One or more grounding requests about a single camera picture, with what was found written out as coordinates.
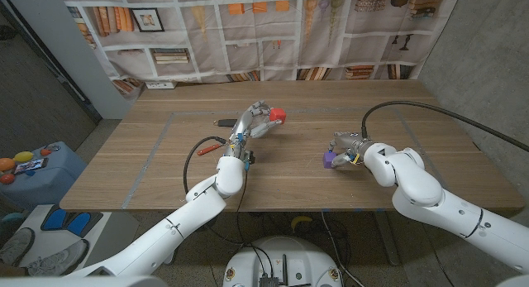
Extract teal round object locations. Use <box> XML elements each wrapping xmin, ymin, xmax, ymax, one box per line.
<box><xmin>0</xmin><ymin>212</ymin><xmax>26</xmax><ymax>234</ymax></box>

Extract purple magnetic cube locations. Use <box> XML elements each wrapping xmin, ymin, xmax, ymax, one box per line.
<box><xmin>322</xmin><ymin>151</ymin><xmax>338</xmax><ymax>170</ymax></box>

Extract white foot pedal blue pads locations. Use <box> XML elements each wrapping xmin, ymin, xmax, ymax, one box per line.
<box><xmin>10</xmin><ymin>203</ymin><xmax>141</xmax><ymax>275</ymax></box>

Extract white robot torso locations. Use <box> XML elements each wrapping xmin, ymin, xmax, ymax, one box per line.
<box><xmin>222</xmin><ymin>236</ymin><xmax>343</xmax><ymax>287</ymax></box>

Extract red magnetic cube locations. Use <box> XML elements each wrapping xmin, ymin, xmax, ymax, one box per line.
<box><xmin>269</xmin><ymin>108</ymin><xmax>288</xmax><ymax>125</ymax></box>

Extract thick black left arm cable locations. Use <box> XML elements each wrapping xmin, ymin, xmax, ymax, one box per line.
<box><xmin>183</xmin><ymin>136</ymin><xmax>228</xmax><ymax>195</ymax></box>

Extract grey table leg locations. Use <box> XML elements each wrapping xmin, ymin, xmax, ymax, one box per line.
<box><xmin>374</xmin><ymin>210</ymin><xmax>402</xmax><ymax>266</ymax></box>

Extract blue-grey stool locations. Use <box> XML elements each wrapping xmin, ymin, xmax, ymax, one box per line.
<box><xmin>0</xmin><ymin>141</ymin><xmax>87</xmax><ymax>209</ymax></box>

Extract white power strip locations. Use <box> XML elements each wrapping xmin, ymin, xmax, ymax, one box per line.
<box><xmin>145</xmin><ymin>80</ymin><xmax>178</xmax><ymax>90</ymax></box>

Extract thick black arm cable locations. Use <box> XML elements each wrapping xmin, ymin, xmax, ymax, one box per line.
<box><xmin>361</xmin><ymin>100</ymin><xmax>529</xmax><ymax>153</ymax></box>
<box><xmin>183</xmin><ymin>136</ymin><xmax>228</xmax><ymax>195</ymax></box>

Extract metal sieve black handle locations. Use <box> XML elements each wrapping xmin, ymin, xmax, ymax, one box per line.
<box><xmin>213</xmin><ymin>107</ymin><xmax>274</xmax><ymax>135</ymax></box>

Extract printed bookshelf backdrop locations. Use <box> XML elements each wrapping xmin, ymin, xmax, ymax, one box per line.
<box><xmin>60</xmin><ymin>0</ymin><xmax>464</xmax><ymax>84</ymax></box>

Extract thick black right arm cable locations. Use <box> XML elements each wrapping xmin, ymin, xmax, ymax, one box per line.
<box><xmin>361</xmin><ymin>100</ymin><xmax>529</xmax><ymax>153</ymax></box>

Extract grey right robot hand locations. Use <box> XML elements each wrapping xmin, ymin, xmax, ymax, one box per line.
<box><xmin>328</xmin><ymin>131</ymin><xmax>367</xmax><ymax>169</ymax></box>

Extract yellow curved object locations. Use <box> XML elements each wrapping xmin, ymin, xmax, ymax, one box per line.
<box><xmin>290</xmin><ymin>215</ymin><xmax>314</xmax><ymax>233</ymax></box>

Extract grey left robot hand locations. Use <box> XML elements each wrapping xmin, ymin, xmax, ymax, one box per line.
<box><xmin>228</xmin><ymin>99</ymin><xmax>286</xmax><ymax>154</ymax></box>

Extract phone with colourful screen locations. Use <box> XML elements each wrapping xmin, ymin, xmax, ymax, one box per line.
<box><xmin>14</xmin><ymin>157</ymin><xmax>49</xmax><ymax>175</ymax></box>

